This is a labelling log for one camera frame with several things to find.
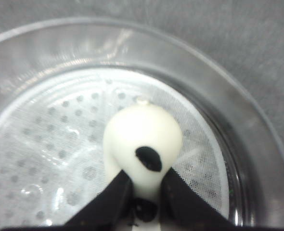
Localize stainless steel steamer pot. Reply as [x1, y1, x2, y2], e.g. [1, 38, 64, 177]
[0, 18, 284, 228]

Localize white panda bun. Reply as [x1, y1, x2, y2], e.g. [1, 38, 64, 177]
[103, 97, 183, 231]

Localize white steamer cloth liner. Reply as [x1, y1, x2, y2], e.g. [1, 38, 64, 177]
[0, 69, 230, 229]

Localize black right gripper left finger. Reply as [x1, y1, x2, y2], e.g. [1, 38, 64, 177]
[67, 170, 132, 231]

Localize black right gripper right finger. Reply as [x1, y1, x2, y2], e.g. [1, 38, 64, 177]
[160, 167, 232, 231]

